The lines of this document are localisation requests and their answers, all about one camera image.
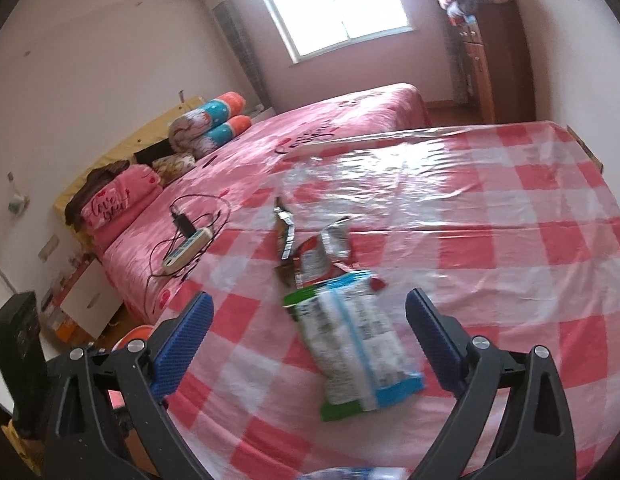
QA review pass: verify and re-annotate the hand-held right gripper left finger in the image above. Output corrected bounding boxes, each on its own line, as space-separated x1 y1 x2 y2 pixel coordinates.
44 290 251 480

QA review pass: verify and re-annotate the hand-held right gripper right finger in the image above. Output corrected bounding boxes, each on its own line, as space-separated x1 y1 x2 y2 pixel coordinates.
402 287 578 480

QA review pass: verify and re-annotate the white green blue snack packet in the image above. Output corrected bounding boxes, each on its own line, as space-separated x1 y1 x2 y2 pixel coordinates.
282 269 426 422

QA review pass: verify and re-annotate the small silver torn wrapper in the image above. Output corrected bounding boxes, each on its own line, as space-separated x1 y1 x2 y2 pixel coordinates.
321 215 357 264

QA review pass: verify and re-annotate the red snack packet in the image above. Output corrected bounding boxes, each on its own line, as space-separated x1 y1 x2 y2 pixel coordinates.
276 236 387 297

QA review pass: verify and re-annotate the orange stool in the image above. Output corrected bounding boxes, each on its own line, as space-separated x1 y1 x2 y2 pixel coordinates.
112 324 156 357

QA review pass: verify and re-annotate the pink white checked tablecloth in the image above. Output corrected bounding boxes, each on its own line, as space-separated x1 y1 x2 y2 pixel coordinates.
160 120 620 480

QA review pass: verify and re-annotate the white nightstand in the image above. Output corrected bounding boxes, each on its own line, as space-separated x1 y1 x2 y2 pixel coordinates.
59 254 124 342

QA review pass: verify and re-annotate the black charger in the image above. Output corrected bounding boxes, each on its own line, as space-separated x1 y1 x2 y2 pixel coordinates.
172 212 197 237

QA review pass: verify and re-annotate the pink love you pillow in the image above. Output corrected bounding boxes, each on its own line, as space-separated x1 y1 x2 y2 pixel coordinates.
76 163 163 247

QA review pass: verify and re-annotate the black tower appliance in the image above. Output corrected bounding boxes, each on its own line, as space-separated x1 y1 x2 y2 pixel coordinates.
0 289 49 437

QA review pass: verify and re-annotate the small floral pillow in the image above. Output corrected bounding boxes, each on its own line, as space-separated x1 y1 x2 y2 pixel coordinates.
152 153 197 184

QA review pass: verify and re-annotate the dark brown cloth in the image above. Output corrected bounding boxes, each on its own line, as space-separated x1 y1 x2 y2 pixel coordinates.
64 159 133 227

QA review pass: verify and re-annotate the rolled floral quilt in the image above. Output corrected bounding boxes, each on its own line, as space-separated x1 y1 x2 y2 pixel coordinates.
168 107 217 159

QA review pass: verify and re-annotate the yellow headboard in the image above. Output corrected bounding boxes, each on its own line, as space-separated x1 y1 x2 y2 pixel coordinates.
53 95 207 252

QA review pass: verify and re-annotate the bed with pink sheet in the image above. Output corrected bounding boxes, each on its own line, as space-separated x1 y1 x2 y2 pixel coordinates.
96 82 434 324

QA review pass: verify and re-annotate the brown wooden wardrobe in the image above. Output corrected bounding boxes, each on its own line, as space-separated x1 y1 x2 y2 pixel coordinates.
451 0 534 124

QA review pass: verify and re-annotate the white standing air conditioner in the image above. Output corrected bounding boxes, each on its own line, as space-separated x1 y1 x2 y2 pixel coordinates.
203 0 271 112

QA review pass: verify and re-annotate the window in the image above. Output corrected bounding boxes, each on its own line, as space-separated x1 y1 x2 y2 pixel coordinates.
254 0 417 64

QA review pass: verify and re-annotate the white power strip with cable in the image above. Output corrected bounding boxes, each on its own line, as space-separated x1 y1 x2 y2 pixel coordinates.
144 193 231 292

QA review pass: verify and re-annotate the wall switch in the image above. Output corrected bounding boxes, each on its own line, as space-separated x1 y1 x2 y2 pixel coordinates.
38 234 61 262

